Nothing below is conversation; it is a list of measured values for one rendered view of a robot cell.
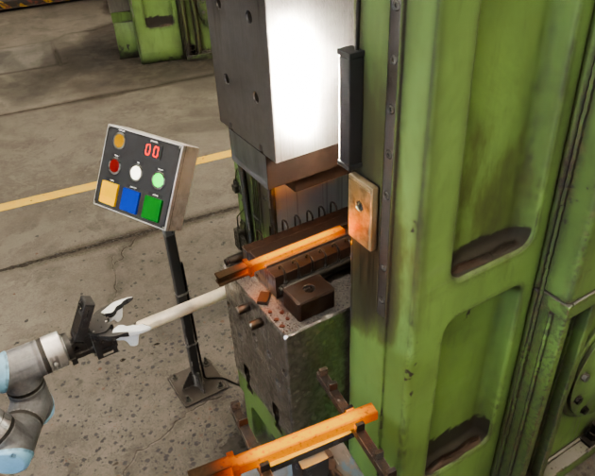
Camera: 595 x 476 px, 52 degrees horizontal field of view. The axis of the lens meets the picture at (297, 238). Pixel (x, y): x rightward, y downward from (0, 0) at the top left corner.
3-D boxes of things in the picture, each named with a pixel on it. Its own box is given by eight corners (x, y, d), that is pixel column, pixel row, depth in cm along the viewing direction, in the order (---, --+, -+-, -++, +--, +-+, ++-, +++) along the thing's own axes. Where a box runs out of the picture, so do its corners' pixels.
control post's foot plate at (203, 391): (185, 411, 256) (181, 396, 251) (165, 377, 272) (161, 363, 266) (231, 388, 265) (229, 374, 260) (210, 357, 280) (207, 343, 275)
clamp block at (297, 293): (299, 323, 164) (298, 305, 160) (282, 306, 170) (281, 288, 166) (336, 306, 169) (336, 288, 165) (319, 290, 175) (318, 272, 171)
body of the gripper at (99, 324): (111, 333, 162) (66, 352, 157) (105, 309, 157) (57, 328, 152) (121, 350, 156) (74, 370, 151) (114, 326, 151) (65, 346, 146)
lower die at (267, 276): (277, 298, 172) (275, 275, 167) (244, 263, 186) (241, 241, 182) (393, 248, 190) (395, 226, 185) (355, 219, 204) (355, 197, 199)
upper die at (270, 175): (267, 190, 152) (265, 156, 146) (231, 160, 166) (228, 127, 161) (399, 144, 169) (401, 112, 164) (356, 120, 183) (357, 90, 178)
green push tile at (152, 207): (157, 223, 196) (161, 200, 194) (140, 216, 199) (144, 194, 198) (160, 223, 197) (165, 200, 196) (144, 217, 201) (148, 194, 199)
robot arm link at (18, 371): (-5, 379, 150) (-18, 350, 145) (47, 358, 155) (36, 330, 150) (3, 404, 144) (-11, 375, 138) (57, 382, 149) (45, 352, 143)
